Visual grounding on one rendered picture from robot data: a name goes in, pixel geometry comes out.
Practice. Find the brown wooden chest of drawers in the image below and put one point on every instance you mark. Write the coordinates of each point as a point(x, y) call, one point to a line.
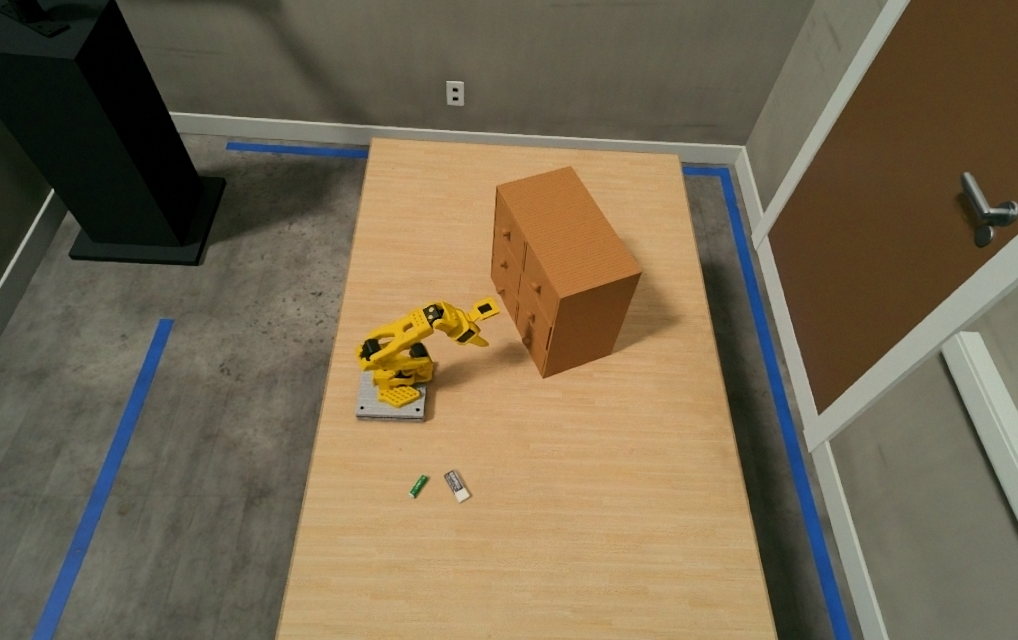
point(588, 266)

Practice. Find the wooden drawer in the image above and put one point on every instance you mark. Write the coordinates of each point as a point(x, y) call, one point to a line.
point(535, 314)
point(507, 261)
point(510, 230)
point(530, 339)
point(504, 289)
point(540, 284)

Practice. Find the green aa battery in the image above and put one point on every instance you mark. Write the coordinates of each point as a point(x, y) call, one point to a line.
point(417, 486)

